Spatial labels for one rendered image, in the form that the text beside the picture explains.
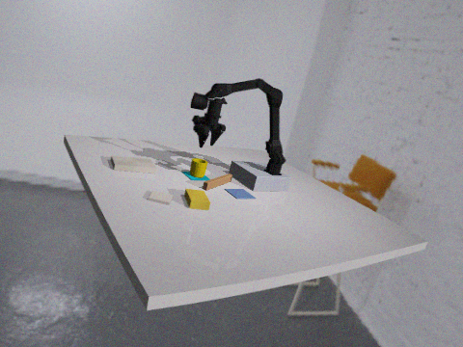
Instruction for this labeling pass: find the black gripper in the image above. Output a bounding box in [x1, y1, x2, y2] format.
[193, 112, 226, 147]

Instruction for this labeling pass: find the yellow cup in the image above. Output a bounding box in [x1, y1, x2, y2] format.
[190, 158, 207, 177]

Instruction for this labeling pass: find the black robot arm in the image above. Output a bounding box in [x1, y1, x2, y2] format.
[191, 78, 286, 175]

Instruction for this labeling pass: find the yellow rectangular block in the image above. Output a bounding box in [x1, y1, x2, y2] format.
[184, 189, 210, 210]

